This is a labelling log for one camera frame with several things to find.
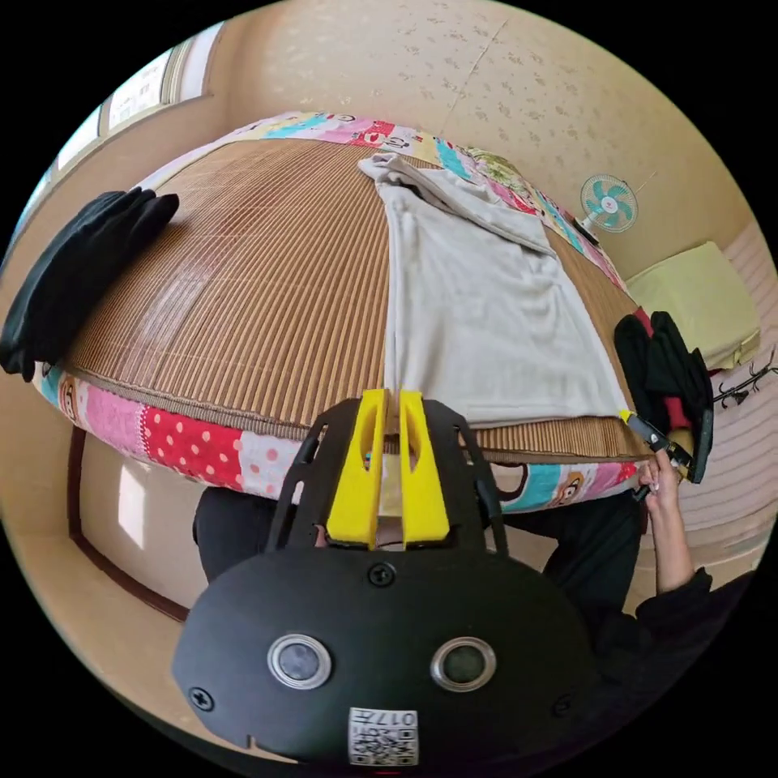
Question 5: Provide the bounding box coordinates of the person's right hand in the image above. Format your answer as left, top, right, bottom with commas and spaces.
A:
636, 460, 683, 513

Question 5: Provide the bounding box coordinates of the white long sleeve shirt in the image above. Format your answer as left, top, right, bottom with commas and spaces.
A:
357, 152, 633, 428

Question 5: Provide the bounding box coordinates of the window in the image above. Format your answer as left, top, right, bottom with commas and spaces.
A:
36, 27, 215, 183

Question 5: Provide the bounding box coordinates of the bed with woven mat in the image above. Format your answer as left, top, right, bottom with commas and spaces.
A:
33, 111, 656, 507

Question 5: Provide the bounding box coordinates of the pile of black and red clothes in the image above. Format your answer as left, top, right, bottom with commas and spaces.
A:
613, 306, 716, 434

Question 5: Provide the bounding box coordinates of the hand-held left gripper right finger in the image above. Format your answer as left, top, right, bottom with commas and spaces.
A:
398, 391, 452, 546

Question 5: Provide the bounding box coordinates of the person's body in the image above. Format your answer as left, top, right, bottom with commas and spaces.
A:
193, 485, 759, 706

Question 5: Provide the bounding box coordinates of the pale yellow folded mattress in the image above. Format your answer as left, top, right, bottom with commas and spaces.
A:
625, 241, 764, 370

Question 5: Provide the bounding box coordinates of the person's right forearm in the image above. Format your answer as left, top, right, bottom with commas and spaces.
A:
646, 502, 699, 596

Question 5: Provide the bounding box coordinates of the white and teal fan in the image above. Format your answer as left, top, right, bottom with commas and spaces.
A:
571, 174, 640, 246

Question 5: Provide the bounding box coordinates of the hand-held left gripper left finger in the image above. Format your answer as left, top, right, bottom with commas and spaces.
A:
327, 388, 388, 549

